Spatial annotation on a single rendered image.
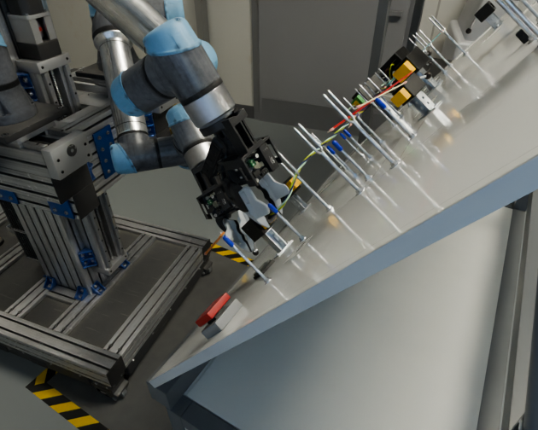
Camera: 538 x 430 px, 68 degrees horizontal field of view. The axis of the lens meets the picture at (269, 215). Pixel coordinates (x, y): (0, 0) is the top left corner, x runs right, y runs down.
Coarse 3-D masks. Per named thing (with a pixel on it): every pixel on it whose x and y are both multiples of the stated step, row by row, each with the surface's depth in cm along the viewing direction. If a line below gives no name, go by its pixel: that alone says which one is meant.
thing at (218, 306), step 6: (222, 294) 63; (216, 300) 63; (222, 300) 61; (210, 306) 62; (216, 306) 60; (222, 306) 61; (204, 312) 62; (210, 312) 59; (216, 312) 60; (198, 318) 62; (204, 318) 60; (210, 318) 59; (216, 318) 60; (198, 324) 62
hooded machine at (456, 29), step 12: (468, 0) 256; (480, 0) 223; (492, 0) 214; (468, 12) 244; (504, 12) 216; (456, 24) 263; (468, 24) 233; (480, 24) 222; (456, 36) 239; (468, 36) 227; (444, 48) 276; (456, 48) 229
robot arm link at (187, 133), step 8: (168, 112) 88; (176, 112) 87; (184, 112) 87; (168, 120) 89; (176, 120) 87; (184, 120) 86; (176, 128) 87; (184, 128) 86; (192, 128) 86; (176, 136) 88; (184, 136) 86; (192, 136) 86; (200, 136) 86; (208, 136) 88; (176, 144) 92; (184, 144) 86; (192, 144) 86; (184, 152) 87
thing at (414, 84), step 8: (408, 80) 71; (416, 80) 71; (400, 88) 71; (408, 88) 70; (416, 88) 71; (416, 96) 71; (424, 96) 72; (416, 104) 73; (424, 104) 71; (432, 104) 72; (424, 112) 73
